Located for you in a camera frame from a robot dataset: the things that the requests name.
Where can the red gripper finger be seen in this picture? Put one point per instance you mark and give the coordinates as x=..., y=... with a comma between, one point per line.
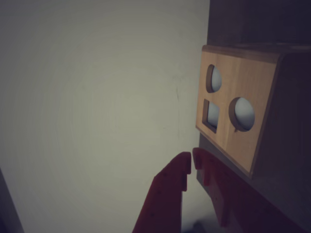
x=233, y=194
x=165, y=194

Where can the wooden shape sorter box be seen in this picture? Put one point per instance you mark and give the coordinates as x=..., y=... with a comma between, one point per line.
x=243, y=85

